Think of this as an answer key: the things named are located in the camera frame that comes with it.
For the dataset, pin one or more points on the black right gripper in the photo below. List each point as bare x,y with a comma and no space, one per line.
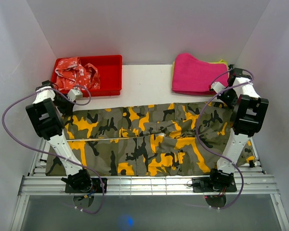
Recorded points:
230,104

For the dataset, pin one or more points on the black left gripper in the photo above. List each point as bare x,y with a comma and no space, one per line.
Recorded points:
68,110

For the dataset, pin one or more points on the camouflage yellow green trousers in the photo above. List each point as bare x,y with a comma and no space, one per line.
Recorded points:
169,139

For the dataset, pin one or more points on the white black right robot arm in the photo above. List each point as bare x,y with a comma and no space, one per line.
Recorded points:
249,110

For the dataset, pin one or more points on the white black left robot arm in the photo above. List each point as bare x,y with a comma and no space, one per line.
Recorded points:
45,114

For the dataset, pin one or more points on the orange white floral garment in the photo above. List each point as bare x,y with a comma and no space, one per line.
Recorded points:
69,72

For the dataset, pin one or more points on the yellow-green folded cloth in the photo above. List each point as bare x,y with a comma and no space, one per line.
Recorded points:
218,62

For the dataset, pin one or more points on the pink folded towel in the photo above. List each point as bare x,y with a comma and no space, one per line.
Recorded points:
191,76

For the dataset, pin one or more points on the red plastic bin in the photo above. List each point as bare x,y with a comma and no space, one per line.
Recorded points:
110,68

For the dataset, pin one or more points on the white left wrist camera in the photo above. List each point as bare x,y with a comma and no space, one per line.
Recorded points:
74,94

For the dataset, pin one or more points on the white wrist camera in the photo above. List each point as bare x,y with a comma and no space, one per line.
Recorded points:
74,94
217,87

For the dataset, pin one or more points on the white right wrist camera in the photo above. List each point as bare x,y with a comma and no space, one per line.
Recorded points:
217,87

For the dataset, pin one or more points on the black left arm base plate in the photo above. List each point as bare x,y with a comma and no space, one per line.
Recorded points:
89,186

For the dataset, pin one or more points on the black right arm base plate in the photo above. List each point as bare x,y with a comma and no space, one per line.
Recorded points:
204,185

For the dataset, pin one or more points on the aluminium table edge rail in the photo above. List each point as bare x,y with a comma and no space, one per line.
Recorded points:
255,182

